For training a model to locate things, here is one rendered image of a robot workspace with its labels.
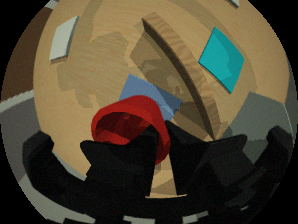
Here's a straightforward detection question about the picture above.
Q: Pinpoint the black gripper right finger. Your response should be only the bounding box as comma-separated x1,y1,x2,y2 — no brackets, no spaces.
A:
165,120,247,196

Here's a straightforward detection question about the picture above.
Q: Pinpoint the dark red cup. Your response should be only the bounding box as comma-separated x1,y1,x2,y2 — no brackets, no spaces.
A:
90,95,172,165

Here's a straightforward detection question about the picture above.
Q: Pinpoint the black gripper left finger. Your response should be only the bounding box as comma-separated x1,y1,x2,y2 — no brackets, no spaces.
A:
80,124,160,197

